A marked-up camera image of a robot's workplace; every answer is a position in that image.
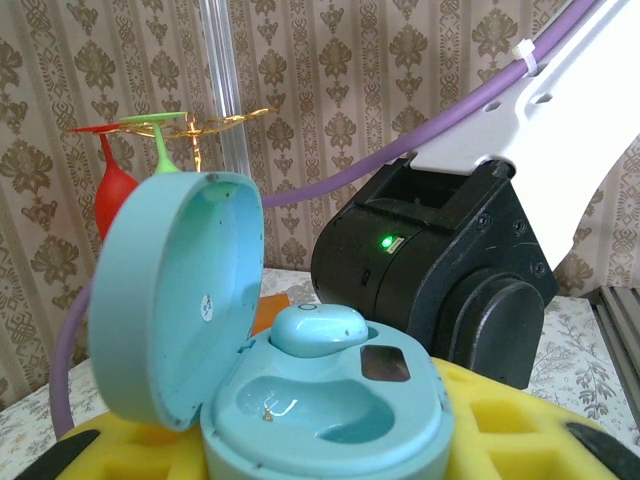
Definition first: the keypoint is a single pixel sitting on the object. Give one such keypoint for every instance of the green plastic wine glass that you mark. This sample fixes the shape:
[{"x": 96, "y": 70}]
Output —
[{"x": 161, "y": 145}]

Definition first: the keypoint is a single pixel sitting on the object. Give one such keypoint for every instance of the red plastic wine glass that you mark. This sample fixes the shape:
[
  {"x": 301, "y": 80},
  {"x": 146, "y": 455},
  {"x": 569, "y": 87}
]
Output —
[{"x": 112, "y": 200}]

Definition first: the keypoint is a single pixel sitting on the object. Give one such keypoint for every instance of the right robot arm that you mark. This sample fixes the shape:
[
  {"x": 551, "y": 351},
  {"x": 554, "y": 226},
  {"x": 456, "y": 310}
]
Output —
[{"x": 550, "y": 100}]

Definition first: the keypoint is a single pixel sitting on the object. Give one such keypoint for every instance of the light blue earbud charging case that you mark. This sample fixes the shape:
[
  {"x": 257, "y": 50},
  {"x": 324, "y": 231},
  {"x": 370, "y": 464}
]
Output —
[{"x": 150, "y": 310}]

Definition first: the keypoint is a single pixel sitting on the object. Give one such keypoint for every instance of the aluminium table side rail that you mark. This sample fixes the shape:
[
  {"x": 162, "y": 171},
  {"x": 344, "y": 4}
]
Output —
[{"x": 620, "y": 320}]

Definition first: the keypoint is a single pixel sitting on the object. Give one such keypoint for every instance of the aluminium frame post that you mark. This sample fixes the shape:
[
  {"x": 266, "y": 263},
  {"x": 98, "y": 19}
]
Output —
[{"x": 222, "y": 75}]

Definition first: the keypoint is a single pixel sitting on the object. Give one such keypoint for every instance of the light blue earbud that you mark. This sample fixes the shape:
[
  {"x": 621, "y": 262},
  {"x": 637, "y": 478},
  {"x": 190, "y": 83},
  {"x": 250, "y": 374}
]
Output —
[{"x": 315, "y": 332}]

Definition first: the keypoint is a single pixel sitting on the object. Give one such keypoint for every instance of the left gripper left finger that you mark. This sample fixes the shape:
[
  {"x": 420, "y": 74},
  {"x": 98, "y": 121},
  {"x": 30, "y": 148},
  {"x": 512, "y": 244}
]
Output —
[{"x": 125, "y": 450}]

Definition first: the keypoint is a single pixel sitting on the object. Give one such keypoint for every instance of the orange wooden rack base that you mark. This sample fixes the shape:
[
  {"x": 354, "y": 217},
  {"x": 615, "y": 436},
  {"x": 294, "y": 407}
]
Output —
[{"x": 272, "y": 312}]

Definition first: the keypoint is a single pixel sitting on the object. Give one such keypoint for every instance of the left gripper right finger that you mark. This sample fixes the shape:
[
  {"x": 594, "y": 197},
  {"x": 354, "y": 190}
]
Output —
[{"x": 525, "y": 440}]

